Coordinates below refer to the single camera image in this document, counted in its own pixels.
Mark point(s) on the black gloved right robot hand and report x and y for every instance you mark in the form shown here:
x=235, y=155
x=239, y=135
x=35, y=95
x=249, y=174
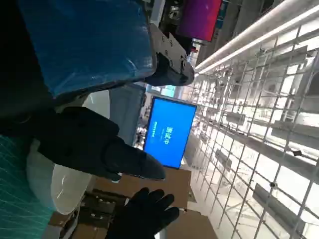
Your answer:
x=142, y=214

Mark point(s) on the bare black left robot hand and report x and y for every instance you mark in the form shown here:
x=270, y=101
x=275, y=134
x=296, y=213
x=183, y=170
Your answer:
x=87, y=44

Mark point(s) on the white rounded square plate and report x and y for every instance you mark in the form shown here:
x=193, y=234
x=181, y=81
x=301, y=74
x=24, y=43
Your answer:
x=67, y=191

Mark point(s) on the brown cardboard box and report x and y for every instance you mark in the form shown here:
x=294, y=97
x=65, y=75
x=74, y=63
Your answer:
x=87, y=231
x=159, y=191
x=189, y=226

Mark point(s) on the light grey rolling cabinet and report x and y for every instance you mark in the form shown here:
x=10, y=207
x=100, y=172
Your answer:
x=124, y=112

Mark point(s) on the blue screen monitor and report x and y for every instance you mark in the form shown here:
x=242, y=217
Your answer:
x=169, y=132

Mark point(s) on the magenta screen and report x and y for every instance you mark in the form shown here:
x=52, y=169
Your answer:
x=199, y=20

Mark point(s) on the green cutting mat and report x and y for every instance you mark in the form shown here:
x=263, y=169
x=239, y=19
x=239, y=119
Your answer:
x=15, y=199

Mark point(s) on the white light strip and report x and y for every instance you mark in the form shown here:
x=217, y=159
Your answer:
x=246, y=32
x=261, y=37

